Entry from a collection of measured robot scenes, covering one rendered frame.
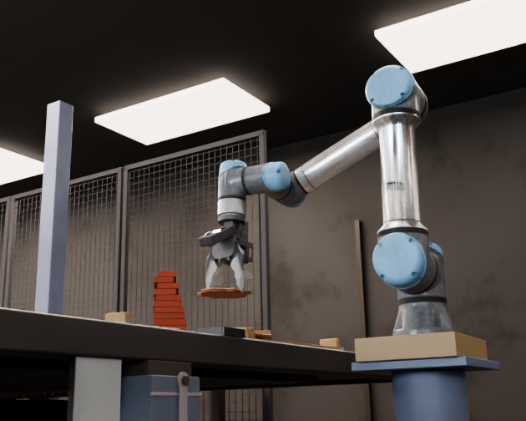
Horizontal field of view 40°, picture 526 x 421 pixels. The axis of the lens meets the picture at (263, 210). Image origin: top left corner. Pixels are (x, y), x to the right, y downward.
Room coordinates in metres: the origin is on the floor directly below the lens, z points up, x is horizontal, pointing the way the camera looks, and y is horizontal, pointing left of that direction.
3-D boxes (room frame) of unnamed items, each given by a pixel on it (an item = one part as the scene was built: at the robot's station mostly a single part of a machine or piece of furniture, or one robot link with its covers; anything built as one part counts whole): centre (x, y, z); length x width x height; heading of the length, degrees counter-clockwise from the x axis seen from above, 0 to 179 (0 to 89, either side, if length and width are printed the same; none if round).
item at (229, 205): (1.85, 0.08, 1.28); 0.08 x 0.08 x 0.05
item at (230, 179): (1.85, 0.08, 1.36); 0.09 x 0.08 x 0.11; 63
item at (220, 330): (1.52, 0.10, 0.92); 0.08 x 0.08 x 0.02; 58
